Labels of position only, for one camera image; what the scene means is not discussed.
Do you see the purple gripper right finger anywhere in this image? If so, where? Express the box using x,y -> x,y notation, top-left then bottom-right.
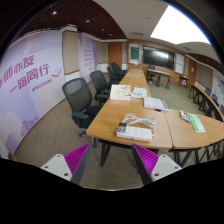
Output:
132,144 -> 181,185

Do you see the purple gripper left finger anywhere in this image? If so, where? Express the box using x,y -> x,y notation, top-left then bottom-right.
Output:
42,144 -> 90,185

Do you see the white power strip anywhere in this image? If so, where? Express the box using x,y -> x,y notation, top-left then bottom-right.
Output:
116,126 -> 152,141

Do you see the right wooden table section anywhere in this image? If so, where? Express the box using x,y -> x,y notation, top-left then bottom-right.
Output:
164,108 -> 224,168

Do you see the long wooden table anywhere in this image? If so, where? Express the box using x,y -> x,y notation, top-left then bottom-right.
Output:
85,68 -> 174,167

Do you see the green white leaflet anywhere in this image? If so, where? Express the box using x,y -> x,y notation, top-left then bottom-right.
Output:
187,113 -> 205,132

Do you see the white booklet stack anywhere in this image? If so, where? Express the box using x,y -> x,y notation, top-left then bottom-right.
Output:
144,97 -> 170,111

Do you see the black mesh office chair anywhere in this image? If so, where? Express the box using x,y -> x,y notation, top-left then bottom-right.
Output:
62,78 -> 101,136

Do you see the white papers stack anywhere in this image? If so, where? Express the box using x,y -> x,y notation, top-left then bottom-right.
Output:
130,87 -> 147,98

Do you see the white box on table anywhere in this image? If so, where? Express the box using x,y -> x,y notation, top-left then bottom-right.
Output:
110,84 -> 131,101

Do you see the wooden desk near screen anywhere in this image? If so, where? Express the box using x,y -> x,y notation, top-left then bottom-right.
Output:
147,69 -> 171,89

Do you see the white coiled cable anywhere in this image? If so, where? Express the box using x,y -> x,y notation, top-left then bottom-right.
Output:
121,112 -> 158,138

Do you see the large black wall screen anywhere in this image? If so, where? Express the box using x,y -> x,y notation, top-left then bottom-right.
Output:
143,45 -> 175,70

